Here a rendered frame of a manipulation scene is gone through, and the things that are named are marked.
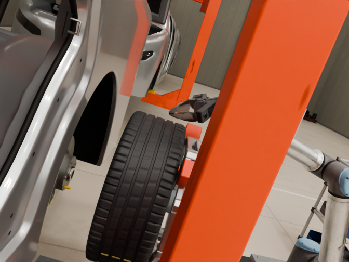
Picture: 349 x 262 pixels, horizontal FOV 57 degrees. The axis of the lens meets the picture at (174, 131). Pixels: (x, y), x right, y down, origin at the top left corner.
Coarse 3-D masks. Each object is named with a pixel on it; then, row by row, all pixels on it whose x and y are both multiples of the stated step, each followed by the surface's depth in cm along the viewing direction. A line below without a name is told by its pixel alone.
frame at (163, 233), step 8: (184, 144) 146; (192, 144) 143; (200, 144) 140; (184, 152) 152; (192, 152) 125; (192, 160) 124; (176, 192) 120; (176, 200) 115; (176, 208) 114; (168, 216) 162; (168, 224) 115; (160, 232) 157; (168, 232) 116; (160, 240) 121; (160, 248) 118; (152, 256) 132; (160, 256) 119
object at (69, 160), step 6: (72, 138) 140; (72, 144) 143; (72, 150) 147; (66, 156) 132; (72, 156) 134; (66, 162) 130; (72, 162) 132; (60, 168) 128; (66, 168) 129; (60, 174) 128; (66, 174) 131; (60, 180) 128; (60, 186) 130; (54, 198) 142; (48, 204) 136
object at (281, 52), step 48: (288, 0) 61; (336, 0) 61; (240, 48) 71; (288, 48) 63; (240, 96) 66; (288, 96) 66; (240, 144) 68; (288, 144) 68; (192, 192) 74; (240, 192) 71; (192, 240) 75; (240, 240) 74
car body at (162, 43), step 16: (32, 0) 402; (48, 0) 447; (16, 16) 365; (32, 16) 354; (48, 16) 358; (16, 32) 362; (32, 32) 351; (48, 32) 347; (160, 32) 401; (176, 32) 660; (144, 48) 371; (160, 48) 392; (144, 64) 374; (160, 64) 466; (144, 80) 385; (160, 80) 593; (144, 96) 404
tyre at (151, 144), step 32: (128, 128) 120; (160, 128) 125; (128, 160) 113; (160, 160) 114; (128, 192) 110; (160, 192) 110; (96, 224) 110; (128, 224) 109; (160, 224) 111; (96, 256) 118; (128, 256) 115
